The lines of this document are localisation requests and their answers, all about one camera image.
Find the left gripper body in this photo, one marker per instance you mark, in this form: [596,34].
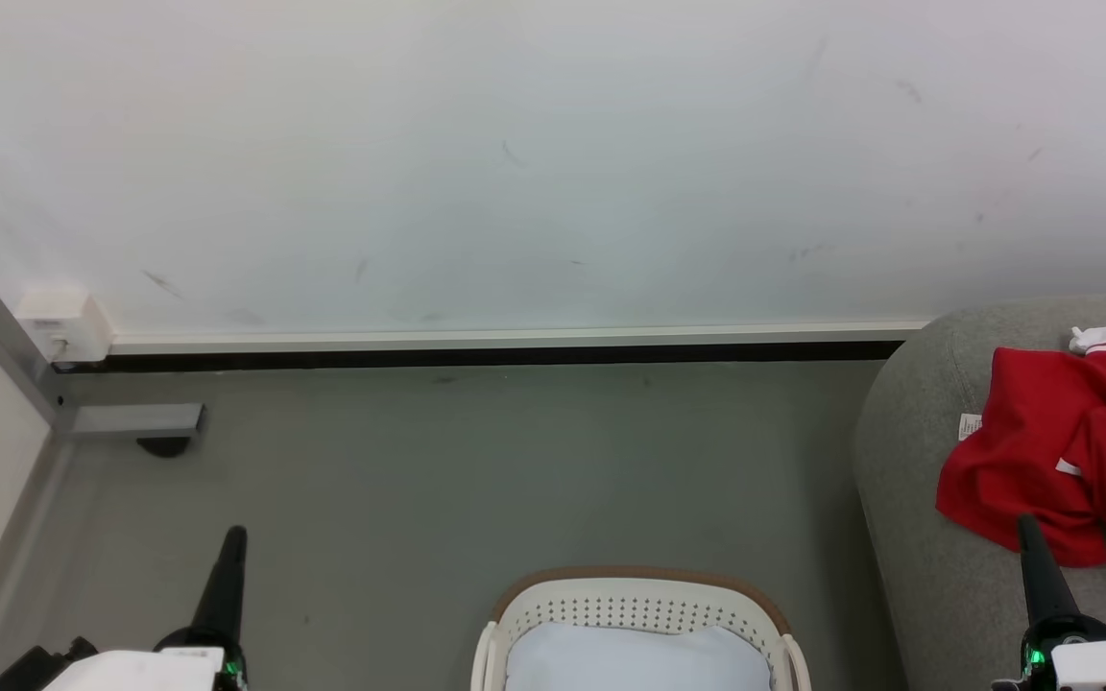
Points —
[217,657]

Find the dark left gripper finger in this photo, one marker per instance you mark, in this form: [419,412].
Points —
[214,595]
[236,585]

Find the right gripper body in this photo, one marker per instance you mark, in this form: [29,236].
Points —
[1052,648]

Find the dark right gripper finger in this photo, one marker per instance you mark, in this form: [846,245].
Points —
[1033,576]
[1060,595]

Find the red garment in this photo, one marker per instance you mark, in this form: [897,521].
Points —
[1052,451]

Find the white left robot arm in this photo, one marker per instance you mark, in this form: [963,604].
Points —
[140,672]

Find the white basket with brown rim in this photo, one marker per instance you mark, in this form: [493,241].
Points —
[639,600]

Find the pale blue clothing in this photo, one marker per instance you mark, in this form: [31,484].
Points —
[635,662]

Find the grey fabric sofa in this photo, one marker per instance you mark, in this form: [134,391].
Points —
[937,595]

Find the white and black baseboard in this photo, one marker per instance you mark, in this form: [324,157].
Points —
[515,347]

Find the black frame foot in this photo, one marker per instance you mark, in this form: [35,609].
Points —
[164,446]

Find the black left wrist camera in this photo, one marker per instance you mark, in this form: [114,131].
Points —
[39,667]

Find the white wall socket box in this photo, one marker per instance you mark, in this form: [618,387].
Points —
[63,324]

